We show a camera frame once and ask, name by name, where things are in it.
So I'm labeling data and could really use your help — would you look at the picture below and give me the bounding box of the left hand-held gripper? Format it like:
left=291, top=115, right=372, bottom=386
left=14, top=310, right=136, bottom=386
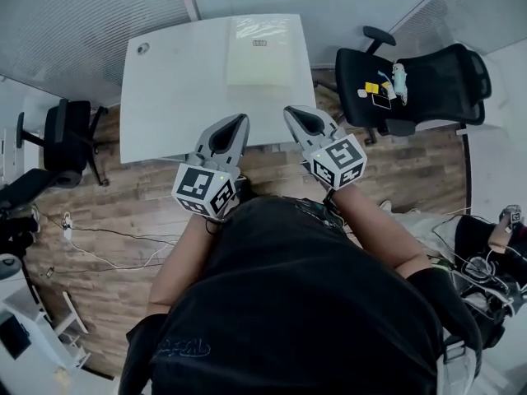
left=170, top=113, right=251, bottom=220

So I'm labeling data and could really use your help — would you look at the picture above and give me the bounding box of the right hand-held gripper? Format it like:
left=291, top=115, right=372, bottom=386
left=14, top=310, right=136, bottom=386
left=282, top=105, right=368, bottom=191

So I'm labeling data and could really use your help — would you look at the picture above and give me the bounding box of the white item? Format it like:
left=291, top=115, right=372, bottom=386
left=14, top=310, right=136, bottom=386
left=225, top=14, right=296, bottom=90

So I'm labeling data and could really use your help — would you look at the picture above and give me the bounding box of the person's left forearm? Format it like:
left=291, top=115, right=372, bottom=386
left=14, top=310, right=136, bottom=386
left=148, top=215, right=222, bottom=317

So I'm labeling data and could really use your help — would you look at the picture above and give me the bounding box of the person's right forearm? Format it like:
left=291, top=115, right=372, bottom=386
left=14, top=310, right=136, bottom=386
left=327, top=182, right=433, bottom=281

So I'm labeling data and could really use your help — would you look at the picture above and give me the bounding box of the white table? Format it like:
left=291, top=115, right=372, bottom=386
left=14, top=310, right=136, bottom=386
left=119, top=13, right=318, bottom=165

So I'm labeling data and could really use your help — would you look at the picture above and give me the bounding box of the white bottle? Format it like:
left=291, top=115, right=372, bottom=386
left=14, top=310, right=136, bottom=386
left=391, top=62, right=410, bottom=105

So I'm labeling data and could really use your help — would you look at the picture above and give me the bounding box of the black mesh office chair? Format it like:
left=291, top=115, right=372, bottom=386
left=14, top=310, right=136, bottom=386
left=334, top=26, right=493, bottom=146

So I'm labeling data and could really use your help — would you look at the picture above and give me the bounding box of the person's black shirt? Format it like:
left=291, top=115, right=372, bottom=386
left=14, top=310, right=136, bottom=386
left=118, top=194, right=483, bottom=395

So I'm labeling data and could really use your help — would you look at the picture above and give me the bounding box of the white side desk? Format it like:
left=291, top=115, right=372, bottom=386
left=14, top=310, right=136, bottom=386
left=455, top=39, right=527, bottom=221

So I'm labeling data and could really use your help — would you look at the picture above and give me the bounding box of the white low shelf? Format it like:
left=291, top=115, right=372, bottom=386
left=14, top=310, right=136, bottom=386
left=0, top=286, right=92, bottom=383

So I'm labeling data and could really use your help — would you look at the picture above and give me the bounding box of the black tablet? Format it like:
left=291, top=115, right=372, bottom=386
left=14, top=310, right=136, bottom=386
left=0, top=314, right=33, bottom=360

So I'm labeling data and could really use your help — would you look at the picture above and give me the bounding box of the black floor cable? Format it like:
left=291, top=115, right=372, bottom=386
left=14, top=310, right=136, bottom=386
left=35, top=203, right=179, bottom=247

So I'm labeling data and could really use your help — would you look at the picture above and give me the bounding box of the white floor cable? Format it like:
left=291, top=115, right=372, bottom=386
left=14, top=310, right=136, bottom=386
left=61, top=211, right=179, bottom=272

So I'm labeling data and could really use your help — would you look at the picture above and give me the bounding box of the tangle of cables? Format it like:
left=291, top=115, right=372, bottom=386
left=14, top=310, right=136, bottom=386
left=427, top=214, right=527, bottom=345

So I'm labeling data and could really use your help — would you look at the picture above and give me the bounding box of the grey bag strap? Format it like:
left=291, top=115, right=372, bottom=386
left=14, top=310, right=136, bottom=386
left=441, top=335, right=473, bottom=395

